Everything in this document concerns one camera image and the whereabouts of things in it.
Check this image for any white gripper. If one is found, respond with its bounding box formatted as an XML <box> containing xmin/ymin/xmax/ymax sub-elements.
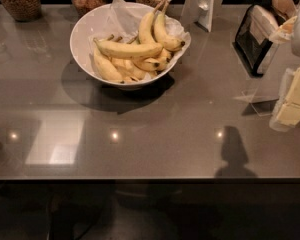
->
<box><xmin>269</xmin><ymin>2</ymin><xmax>300</xmax><ymax>132</ymax></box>

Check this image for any horizontal yellow banana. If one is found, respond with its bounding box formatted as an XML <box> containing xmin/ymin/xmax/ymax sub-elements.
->
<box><xmin>93</xmin><ymin>38</ymin><xmax>163</xmax><ymax>59</ymax></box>

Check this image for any upright right yellow banana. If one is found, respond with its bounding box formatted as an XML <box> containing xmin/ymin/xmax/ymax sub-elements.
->
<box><xmin>153</xmin><ymin>1</ymin><xmax>185</xmax><ymax>52</ymax></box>

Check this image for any upright yellow banana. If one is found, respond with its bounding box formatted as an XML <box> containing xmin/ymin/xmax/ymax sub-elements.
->
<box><xmin>153</xmin><ymin>1</ymin><xmax>185</xmax><ymax>52</ymax></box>
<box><xmin>138</xmin><ymin>2</ymin><xmax>162</xmax><ymax>44</ymax></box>

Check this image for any spotted small yellow banana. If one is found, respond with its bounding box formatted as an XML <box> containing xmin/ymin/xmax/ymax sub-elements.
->
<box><xmin>133</xmin><ymin>49</ymin><xmax>174</xmax><ymax>72</ymax></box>

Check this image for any upright left yellow banana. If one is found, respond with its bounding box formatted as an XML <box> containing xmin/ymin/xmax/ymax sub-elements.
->
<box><xmin>138</xmin><ymin>2</ymin><xmax>162</xmax><ymax>44</ymax></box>

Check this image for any middle lower yellow banana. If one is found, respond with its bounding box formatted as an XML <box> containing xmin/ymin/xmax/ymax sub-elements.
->
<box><xmin>111</xmin><ymin>58</ymin><xmax>146</xmax><ymax>82</ymax></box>

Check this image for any left bottom yellow banana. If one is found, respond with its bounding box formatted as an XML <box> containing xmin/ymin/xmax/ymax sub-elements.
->
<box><xmin>93</xmin><ymin>47</ymin><xmax>123</xmax><ymax>83</ymax></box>

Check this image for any white ceramic bowl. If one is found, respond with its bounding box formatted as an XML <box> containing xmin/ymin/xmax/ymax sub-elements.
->
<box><xmin>70</xmin><ymin>2</ymin><xmax>191</xmax><ymax>90</ymax></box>

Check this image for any clear acrylic sign stand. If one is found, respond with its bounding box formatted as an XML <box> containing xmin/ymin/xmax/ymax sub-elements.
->
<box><xmin>233</xmin><ymin>41</ymin><xmax>293</xmax><ymax>116</ymax></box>

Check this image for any black mesh packet holder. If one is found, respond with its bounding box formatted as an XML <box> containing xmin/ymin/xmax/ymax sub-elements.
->
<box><xmin>233</xmin><ymin>5</ymin><xmax>284</xmax><ymax>77</ymax></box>

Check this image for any white paper liner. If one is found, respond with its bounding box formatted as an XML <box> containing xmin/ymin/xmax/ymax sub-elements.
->
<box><xmin>91</xmin><ymin>1</ymin><xmax>191</xmax><ymax>88</ymax></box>

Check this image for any left glass nut jar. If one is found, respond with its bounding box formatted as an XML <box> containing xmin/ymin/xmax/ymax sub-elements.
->
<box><xmin>0</xmin><ymin>0</ymin><xmax>41</xmax><ymax>22</ymax></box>

